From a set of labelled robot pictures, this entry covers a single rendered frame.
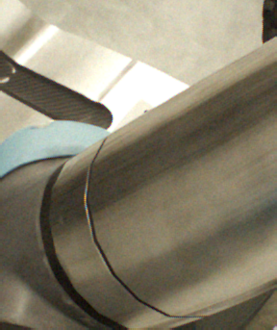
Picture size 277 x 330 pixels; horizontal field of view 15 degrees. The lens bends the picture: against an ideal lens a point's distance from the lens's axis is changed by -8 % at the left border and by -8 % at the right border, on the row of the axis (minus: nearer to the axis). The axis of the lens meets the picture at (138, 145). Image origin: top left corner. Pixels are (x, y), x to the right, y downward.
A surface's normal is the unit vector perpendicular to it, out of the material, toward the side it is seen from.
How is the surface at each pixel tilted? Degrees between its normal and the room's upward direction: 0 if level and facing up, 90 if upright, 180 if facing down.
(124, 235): 62
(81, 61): 4
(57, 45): 2
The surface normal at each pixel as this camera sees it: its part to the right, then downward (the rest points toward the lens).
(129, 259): -0.64, 0.23
